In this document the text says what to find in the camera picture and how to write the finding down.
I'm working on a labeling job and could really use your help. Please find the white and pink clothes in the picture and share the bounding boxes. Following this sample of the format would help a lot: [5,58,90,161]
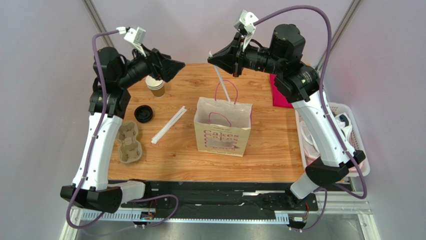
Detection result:
[299,112,360,167]

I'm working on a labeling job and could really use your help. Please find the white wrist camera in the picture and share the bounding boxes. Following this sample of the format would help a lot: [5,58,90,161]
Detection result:
[116,26,146,57]
[233,10,259,52]

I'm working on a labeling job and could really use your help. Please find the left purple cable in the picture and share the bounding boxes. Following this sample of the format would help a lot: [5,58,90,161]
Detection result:
[65,29,179,230]

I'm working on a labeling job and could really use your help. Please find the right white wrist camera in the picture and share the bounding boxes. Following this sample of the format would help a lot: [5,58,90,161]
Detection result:
[233,10,259,52]

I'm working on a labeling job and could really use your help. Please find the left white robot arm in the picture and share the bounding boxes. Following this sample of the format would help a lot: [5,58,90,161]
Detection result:
[60,47,186,213]

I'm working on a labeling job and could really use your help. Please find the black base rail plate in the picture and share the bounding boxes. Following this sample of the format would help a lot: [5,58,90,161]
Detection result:
[109,179,354,221]

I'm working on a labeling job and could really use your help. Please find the cardboard cup carrier tray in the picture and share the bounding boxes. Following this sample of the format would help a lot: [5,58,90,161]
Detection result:
[116,121,143,164]

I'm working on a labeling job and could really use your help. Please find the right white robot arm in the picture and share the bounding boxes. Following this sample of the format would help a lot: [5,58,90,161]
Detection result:
[207,24,366,203]

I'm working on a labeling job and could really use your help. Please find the beige Cakes paper bag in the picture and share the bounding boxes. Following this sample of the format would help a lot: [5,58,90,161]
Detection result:
[193,82,253,157]

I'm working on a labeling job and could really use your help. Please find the folded red t-shirt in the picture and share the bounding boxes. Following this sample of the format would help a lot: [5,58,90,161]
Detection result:
[269,73,295,109]

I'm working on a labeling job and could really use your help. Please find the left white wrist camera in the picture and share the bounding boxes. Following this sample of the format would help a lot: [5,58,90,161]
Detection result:
[116,26,146,57]

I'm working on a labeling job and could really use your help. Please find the stack of black lids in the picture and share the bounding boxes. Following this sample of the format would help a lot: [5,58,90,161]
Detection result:
[134,105,154,123]

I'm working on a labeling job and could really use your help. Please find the white plastic laundry basket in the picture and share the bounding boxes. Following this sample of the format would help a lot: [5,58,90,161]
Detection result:
[294,102,370,177]

